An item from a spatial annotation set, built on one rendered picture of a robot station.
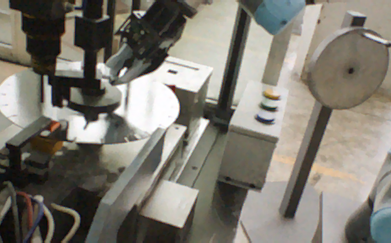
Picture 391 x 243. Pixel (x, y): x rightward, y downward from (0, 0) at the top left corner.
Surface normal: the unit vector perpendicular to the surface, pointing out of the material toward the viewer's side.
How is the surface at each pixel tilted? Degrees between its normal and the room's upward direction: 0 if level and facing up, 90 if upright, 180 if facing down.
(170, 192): 0
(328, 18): 91
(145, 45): 79
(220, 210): 0
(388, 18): 90
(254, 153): 90
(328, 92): 86
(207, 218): 0
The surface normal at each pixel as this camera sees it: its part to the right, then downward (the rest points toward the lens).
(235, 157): -0.25, 0.43
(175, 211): 0.17, -0.86
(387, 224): -0.45, 0.48
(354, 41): 0.27, 0.45
